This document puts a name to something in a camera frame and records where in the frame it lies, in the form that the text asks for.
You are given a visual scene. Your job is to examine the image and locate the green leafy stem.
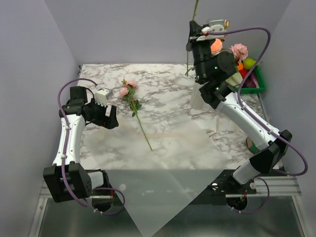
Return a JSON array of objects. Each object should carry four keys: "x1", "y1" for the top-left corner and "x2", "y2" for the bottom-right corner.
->
[{"x1": 185, "y1": 0, "x2": 200, "y2": 77}]

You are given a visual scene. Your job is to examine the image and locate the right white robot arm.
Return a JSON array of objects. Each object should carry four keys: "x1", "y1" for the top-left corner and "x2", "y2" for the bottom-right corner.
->
[{"x1": 186, "y1": 20, "x2": 292, "y2": 194}]

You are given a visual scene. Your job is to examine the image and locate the green plastic tray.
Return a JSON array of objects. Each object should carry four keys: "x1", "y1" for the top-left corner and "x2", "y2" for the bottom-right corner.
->
[{"x1": 240, "y1": 66, "x2": 266, "y2": 94}]

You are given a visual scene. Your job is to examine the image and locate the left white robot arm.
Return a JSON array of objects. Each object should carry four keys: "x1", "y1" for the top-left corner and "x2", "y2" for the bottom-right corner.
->
[{"x1": 43, "y1": 86, "x2": 119, "y2": 203}]

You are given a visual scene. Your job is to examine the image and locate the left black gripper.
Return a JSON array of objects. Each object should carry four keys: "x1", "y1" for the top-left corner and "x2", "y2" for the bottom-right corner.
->
[{"x1": 86, "y1": 98, "x2": 119, "y2": 129}]

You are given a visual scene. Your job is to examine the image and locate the pink rose stem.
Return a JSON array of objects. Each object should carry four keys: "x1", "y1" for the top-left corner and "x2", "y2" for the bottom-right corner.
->
[{"x1": 230, "y1": 43, "x2": 248, "y2": 62}]

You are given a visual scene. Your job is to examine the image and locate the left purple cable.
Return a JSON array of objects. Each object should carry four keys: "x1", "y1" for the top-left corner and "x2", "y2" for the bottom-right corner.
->
[{"x1": 58, "y1": 78, "x2": 126, "y2": 215}]

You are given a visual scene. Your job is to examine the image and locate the green toy cabbage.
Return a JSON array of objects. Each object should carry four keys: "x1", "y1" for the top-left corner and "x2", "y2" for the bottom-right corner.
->
[{"x1": 226, "y1": 72, "x2": 243, "y2": 87}]

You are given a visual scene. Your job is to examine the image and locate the red toy pepper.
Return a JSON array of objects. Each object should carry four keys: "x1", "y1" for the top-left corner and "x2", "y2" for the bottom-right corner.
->
[{"x1": 239, "y1": 69, "x2": 249, "y2": 79}]

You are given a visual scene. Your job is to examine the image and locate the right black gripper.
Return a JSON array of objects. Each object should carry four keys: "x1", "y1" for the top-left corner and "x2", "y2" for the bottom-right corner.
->
[{"x1": 185, "y1": 20, "x2": 212, "y2": 82}]

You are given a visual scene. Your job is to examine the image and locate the pink flower bouquet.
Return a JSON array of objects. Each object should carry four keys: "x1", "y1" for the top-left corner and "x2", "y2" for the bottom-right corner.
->
[{"x1": 119, "y1": 79, "x2": 153, "y2": 151}]

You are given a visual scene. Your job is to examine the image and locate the white ribbed vase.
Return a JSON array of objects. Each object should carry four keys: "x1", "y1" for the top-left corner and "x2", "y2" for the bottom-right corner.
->
[{"x1": 190, "y1": 83, "x2": 204, "y2": 110}]

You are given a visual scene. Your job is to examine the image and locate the pink bud flower stem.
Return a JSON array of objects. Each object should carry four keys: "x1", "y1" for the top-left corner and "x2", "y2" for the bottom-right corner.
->
[{"x1": 210, "y1": 19, "x2": 229, "y2": 55}]

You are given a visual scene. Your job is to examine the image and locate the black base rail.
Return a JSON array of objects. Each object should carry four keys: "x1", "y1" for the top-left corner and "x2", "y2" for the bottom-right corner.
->
[{"x1": 81, "y1": 169, "x2": 288, "y2": 207}]

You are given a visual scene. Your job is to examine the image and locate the white wrapping paper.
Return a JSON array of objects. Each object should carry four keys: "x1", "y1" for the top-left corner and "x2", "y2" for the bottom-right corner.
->
[{"x1": 83, "y1": 114, "x2": 227, "y2": 237}]

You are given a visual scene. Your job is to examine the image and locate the green tape roll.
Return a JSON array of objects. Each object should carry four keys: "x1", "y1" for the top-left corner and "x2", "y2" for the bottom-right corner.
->
[{"x1": 245, "y1": 137, "x2": 259, "y2": 154}]

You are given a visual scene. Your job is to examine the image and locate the orange toy fruit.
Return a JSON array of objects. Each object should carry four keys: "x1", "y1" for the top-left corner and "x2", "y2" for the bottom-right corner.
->
[{"x1": 237, "y1": 61, "x2": 244, "y2": 71}]

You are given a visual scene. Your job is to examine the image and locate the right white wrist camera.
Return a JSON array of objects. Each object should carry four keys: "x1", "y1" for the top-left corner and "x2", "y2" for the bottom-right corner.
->
[{"x1": 200, "y1": 19, "x2": 230, "y2": 40}]

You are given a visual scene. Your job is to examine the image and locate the purple toy eggplant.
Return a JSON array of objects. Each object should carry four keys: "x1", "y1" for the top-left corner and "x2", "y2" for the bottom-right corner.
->
[{"x1": 245, "y1": 74, "x2": 260, "y2": 88}]

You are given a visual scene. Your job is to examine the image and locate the green toy pear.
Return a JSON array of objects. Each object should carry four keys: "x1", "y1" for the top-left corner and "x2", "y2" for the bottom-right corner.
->
[{"x1": 243, "y1": 58, "x2": 262, "y2": 71}]

